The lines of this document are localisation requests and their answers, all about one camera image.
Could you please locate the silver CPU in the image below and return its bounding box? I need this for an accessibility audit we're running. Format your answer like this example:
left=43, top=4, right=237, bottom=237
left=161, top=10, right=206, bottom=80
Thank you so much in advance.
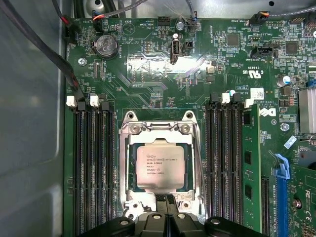
left=135, top=144, right=186, bottom=190

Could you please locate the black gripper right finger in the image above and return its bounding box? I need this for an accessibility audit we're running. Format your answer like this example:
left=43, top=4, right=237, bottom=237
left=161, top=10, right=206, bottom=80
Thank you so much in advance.
left=167, top=194, right=270, bottom=237

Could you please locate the CPU socket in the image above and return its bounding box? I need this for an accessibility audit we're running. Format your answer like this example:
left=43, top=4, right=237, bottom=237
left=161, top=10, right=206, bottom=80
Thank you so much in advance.
left=118, top=110, right=207, bottom=220

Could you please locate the green RAM stick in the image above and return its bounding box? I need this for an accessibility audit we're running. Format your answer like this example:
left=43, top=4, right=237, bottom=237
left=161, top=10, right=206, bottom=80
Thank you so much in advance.
left=242, top=103, right=263, bottom=234

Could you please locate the black red wire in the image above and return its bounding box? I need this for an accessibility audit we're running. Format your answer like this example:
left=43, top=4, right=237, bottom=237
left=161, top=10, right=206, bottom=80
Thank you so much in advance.
left=51, top=0, right=75, bottom=28

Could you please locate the black RAM slot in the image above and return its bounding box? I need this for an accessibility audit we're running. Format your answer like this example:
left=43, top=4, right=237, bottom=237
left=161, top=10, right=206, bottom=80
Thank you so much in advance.
left=78, top=100, right=96, bottom=237
left=229, top=92, right=244, bottom=224
left=89, top=95, right=106, bottom=237
left=101, top=101, right=116, bottom=237
left=218, top=92, right=232, bottom=223
left=66, top=95, right=85, bottom=237
left=206, top=92, right=219, bottom=223

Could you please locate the silver blue capacitor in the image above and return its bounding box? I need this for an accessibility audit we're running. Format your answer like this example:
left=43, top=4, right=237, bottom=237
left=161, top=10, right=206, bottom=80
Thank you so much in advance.
left=276, top=75, right=291, bottom=87

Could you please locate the blue expansion slot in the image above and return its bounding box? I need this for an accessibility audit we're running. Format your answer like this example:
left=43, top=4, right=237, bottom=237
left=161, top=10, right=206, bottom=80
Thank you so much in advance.
left=274, top=153, right=290, bottom=237

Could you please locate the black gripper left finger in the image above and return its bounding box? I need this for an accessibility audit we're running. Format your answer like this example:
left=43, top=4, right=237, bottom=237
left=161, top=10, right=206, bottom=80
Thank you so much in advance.
left=79, top=194, right=168, bottom=237

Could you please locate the green motherboard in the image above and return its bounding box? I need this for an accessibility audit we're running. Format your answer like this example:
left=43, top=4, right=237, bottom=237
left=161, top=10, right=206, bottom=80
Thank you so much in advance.
left=63, top=17, right=316, bottom=237

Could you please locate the black internal USB port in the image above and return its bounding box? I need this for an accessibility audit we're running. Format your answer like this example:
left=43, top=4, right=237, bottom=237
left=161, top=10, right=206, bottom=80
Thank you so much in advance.
left=170, top=39, right=181, bottom=65

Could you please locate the silver chipset heat sink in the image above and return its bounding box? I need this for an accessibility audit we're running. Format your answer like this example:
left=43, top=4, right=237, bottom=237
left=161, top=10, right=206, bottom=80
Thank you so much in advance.
left=297, top=88, right=316, bottom=135

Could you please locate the round coin battery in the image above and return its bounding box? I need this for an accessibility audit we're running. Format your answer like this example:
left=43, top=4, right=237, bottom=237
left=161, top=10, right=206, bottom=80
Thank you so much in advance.
left=92, top=34, right=119, bottom=60

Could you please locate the thick black power cable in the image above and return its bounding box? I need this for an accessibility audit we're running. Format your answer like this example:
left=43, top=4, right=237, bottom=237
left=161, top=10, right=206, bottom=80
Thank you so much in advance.
left=0, top=0, right=86, bottom=106

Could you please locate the black expansion slot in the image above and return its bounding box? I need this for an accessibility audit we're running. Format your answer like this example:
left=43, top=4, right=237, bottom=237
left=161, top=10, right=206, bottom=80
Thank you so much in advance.
left=261, top=175, right=271, bottom=236

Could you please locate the metal socket cover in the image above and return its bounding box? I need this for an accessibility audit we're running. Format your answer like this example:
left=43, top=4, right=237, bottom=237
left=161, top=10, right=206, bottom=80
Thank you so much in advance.
left=120, top=122, right=199, bottom=201

